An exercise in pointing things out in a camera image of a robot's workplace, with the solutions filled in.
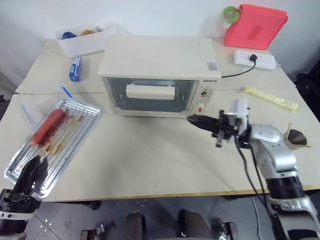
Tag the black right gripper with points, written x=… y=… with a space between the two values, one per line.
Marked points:
x=226 y=127

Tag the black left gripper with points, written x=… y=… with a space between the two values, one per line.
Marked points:
x=18 y=201

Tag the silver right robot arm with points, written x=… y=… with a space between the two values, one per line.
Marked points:
x=277 y=155

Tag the oven timer knob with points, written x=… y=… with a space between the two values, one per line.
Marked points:
x=204 y=93

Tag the red sausage on skewer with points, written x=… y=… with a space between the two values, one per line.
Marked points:
x=47 y=122
x=53 y=130

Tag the ribbed metal baking tray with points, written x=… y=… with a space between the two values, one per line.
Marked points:
x=80 y=125

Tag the cream toaster oven body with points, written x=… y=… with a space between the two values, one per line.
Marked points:
x=155 y=55

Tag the black table caster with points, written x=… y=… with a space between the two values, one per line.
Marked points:
x=92 y=205

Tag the yellow plastic packet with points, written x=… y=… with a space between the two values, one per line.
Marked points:
x=272 y=98

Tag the clear bag with blue stripes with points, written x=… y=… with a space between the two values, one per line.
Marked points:
x=37 y=100

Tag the black power plug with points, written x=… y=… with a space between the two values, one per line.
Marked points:
x=253 y=58

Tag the white power strip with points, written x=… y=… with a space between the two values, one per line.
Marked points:
x=265 y=62

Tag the steel cup with paper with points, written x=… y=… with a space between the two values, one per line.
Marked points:
x=297 y=138

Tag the red fabric bag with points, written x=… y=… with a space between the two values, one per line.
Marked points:
x=255 y=27

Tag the black bag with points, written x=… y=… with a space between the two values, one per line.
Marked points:
x=308 y=85

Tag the green round tag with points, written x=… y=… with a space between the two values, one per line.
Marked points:
x=231 y=13

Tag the blue and white carton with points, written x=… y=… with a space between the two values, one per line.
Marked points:
x=75 y=68

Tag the white plastic storage bin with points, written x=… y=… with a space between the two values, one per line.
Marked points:
x=82 y=45

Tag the blue object in bin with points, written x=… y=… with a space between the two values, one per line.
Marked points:
x=67 y=35

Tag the brown round object in bin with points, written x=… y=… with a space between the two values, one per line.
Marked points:
x=87 y=32

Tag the red oven switch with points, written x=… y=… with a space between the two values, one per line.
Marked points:
x=200 y=109

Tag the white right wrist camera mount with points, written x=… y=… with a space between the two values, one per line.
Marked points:
x=240 y=107

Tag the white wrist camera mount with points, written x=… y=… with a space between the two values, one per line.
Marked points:
x=240 y=107
x=15 y=215

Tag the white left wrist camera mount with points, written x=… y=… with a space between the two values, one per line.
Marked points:
x=15 y=215

